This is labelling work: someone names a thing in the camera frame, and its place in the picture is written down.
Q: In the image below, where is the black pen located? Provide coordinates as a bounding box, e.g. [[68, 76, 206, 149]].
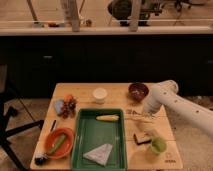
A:
[[50, 120, 57, 132]]

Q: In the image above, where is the wooden table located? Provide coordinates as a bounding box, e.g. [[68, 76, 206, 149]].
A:
[[30, 83, 183, 171]]

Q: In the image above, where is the orange fruit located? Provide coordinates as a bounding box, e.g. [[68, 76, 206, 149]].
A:
[[64, 94, 74, 103]]

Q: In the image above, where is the green plastic tray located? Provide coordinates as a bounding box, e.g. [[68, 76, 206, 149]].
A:
[[71, 109, 127, 171]]

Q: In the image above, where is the white cup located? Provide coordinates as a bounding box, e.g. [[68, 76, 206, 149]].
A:
[[92, 88, 108, 104]]

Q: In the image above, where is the green cucumber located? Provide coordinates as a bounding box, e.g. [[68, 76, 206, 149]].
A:
[[47, 134, 66, 155]]

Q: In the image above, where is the brown wooden box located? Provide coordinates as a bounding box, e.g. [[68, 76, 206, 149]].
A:
[[133, 134, 151, 145]]

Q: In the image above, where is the red grape bunch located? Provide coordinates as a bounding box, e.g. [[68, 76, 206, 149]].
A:
[[61, 99, 77, 118]]

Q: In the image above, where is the grey folded cloth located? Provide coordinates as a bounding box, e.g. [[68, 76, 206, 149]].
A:
[[83, 144, 113, 166]]

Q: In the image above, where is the green cup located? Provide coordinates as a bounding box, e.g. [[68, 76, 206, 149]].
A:
[[150, 137, 167, 155]]

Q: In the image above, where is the silver metal fork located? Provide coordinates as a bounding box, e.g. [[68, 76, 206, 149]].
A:
[[125, 110, 145, 119]]

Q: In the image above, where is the black office chair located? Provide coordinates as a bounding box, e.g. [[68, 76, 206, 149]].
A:
[[0, 64, 45, 171]]

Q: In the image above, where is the dark red bowl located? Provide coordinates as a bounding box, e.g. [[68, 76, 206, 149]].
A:
[[128, 82, 149, 102]]

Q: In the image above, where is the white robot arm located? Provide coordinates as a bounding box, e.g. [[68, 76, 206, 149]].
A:
[[142, 80, 213, 138]]

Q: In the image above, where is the orange plastic bowl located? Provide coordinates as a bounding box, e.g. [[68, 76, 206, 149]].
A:
[[44, 128, 74, 159]]

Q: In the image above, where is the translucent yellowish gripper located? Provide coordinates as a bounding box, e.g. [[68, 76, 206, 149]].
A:
[[137, 115, 158, 137]]

